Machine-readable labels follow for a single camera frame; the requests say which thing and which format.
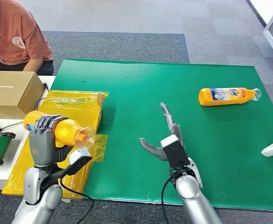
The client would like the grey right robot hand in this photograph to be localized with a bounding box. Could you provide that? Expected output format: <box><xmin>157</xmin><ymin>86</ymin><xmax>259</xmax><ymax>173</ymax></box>
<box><xmin>138</xmin><ymin>102</ymin><xmax>185</xmax><ymax>162</ymax></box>

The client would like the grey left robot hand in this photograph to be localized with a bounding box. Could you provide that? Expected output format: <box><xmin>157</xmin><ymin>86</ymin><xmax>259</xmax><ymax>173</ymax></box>
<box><xmin>28</xmin><ymin>115</ymin><xmax>73</xmax><ymax>169</ymax></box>

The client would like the orange bottle with clear cap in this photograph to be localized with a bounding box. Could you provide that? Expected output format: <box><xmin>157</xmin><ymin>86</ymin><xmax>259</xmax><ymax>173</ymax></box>
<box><xmin>198</xmin><ymin>87</ymin><xmax>262</xmax><ymax>107</ymax></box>
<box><xmin>23</xmin><ymin>111</ymin><xmax>96</xmax><ymax>149</ymax></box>

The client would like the green table mat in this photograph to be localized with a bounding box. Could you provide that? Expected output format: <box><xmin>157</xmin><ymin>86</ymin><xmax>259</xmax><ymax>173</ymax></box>
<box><xmin>50</xmin><ymin>58</ymin><xmax>273</xmax><ymax>212</ymax></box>

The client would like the yellow wrapped box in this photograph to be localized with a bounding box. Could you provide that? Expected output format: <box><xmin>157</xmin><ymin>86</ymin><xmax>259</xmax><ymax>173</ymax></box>
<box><xmin>1</xmin><ymin>90</ymin><xmax>109</xmax><ymax>199</ymax></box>

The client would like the white side table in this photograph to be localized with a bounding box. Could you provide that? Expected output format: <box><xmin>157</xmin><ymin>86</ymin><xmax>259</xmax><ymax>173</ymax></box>
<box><xmin>0</xmin><ymin>74</ymin><xmax>57</xmax><ymax>191</ymax></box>

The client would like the brown cardboard box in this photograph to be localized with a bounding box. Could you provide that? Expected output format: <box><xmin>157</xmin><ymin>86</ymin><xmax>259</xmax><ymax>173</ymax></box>
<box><xmin>0</xmin><ymin>71</ymin><xmax>45</xmax><ymax>120</ymax></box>

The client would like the person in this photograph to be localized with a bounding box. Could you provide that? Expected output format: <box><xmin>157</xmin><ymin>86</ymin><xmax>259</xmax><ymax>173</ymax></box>
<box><xmin>0</xmin><ymin>0</ymin><xmax>54</xmax><ymax>77</ymax></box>

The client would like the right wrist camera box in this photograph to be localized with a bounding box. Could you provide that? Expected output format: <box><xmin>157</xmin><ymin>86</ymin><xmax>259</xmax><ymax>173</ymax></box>
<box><xmin>160</xmin><ymin>134</ymin><xmax>191</xmax><ymax>170</ymax></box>

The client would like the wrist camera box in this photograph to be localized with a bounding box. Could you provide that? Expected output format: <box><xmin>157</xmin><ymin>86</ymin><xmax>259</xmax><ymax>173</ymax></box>
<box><xmin>160</xmin><ymin>134</ymin><xmax>191</xmax><ymax>170</ymax></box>
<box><xmin>57</xmin><ymin>148</ymin><xmax>93</xmax><ymax>177</ymax></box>

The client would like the thin black table cable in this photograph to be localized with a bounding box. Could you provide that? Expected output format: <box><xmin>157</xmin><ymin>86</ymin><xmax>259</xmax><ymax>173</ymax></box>
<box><xmin>0</xmin><ymin>121</ymin><xmax>25</xmax><ymax>131</ymax></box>

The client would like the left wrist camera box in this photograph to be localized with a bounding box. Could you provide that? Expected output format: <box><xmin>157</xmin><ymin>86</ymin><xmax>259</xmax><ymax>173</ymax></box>
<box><xmin>57</xmin><ymin>148</ymin><xmax>93</xmax><ymax>177</ymax></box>

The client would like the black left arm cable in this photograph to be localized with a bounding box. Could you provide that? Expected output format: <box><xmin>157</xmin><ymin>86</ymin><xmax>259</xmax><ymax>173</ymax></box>
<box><xmin>60</xmin><ymin>177</ymin><xmax>95</xmax><ymax>224</ymax></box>

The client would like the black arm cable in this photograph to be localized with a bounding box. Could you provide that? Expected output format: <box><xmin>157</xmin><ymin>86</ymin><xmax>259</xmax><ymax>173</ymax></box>
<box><xmin>160</xmin><ymin>172</ymin><xmax>182</xmax><ymax>224</ymax></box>
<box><xmin>60</xmin><ymin>177</ymin><xmax>95</xmax><ymax>224</ymax></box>

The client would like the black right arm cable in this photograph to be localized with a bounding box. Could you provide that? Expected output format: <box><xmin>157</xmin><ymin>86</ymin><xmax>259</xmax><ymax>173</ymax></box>
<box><xmin>160</xmin><ymin>172</ymin><xmax>182</xmax><ymax>224</ymax></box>

